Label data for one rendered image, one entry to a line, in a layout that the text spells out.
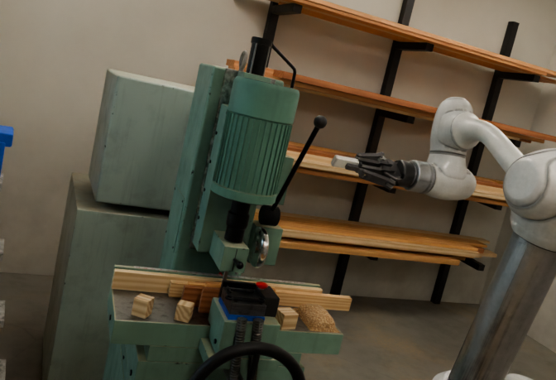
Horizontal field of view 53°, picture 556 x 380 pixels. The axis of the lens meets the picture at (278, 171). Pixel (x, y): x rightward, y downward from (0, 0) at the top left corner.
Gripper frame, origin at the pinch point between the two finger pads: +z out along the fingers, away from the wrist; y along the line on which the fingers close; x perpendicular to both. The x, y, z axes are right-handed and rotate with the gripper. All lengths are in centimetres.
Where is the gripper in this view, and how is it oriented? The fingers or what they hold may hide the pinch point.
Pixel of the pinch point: (344, 162)
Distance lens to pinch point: 151.7
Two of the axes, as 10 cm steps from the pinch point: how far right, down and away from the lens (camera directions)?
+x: 3.6, -6.9, -6.3
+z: -9.2, -1.6, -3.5
